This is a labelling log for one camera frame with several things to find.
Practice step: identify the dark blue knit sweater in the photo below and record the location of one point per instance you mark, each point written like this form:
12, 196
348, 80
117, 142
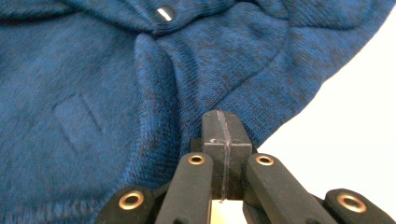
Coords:
109, 93

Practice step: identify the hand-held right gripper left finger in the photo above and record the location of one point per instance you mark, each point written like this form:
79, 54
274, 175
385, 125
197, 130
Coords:
193, 189

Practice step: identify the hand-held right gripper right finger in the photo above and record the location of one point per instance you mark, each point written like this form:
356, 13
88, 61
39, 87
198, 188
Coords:
267, 189

